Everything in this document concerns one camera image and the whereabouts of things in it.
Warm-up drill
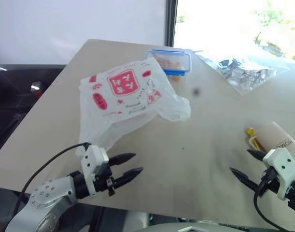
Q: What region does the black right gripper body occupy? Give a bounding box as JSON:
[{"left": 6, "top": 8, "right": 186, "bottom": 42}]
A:
[{"left": 257, "top": 167, "right": 280, "bottom": 193}]

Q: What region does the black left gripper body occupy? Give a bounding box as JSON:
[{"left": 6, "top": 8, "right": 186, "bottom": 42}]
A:
[{"left": 92, "top": 162, "right": 117, "bottom": 196}]

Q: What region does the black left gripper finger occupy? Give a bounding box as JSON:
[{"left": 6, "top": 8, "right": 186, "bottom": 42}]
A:
[
  {"left": 113, "top": 166, "right": 144, "bottom": 189},
  {"left": 108, "top": 152, "right": 137, "bottom": 168}
]

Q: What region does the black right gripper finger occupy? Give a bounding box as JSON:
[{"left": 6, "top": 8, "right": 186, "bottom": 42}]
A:
[
  {"left": 247, "top": 148, "right": 268, "bottom": 162},
  {"left": 229, "top": 167, "right": 260, "bottom": 192}
]

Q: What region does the beige cardboard box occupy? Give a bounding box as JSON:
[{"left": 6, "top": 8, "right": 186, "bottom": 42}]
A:
[{"left": 254, "top": 121, "right": 295, "bottom": 152}]

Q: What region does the white plastic bag red print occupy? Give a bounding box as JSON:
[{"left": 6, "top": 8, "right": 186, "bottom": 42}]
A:
[{"left": 76, "top": 58, "right": 192, "bottom": 158}]

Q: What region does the clear container blue rim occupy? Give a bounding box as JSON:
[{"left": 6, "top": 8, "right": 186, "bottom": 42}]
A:
[{"left": 145, "top": 49, "right": 193, "bottom": 77}]

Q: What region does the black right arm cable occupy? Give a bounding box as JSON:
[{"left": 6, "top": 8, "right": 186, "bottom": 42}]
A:
[{"left": 253, "top": 168, "right": 291, "bottom": 232}]

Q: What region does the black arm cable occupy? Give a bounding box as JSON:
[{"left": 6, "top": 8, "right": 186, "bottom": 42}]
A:
[
  {"left": 18, "top": 142, "right": 92, "bottom": 203},
  {"left": 253, "top": 168, "right": 291, "bottom": 232}
]

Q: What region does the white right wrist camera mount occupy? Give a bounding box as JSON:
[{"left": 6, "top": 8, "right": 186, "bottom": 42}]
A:
[{"left": 262, "top": 147, "right": 295, "bottom": 201}]

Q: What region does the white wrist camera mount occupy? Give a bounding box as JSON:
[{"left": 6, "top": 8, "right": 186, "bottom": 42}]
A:
[
  {"left": 262, "top": 147, "right": 295, "bottom": 201},
  {"left": 80, "top": 144, "right": 110, "bottom": 195}
]

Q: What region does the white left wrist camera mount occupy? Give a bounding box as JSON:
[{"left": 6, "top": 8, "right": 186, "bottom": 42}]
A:
[{"left": 80, "top": 144, "right": 110, "bottom": 195}]

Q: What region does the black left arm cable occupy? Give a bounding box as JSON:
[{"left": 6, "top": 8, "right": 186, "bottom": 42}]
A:
[{"left": 18, "top": 142, "right": 92, "bottom": 203}]

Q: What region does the dark window frame post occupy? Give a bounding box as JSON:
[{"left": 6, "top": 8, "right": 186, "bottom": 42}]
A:
[{"left": 165, "top": 0, "right": 179, "bottom": 47}]

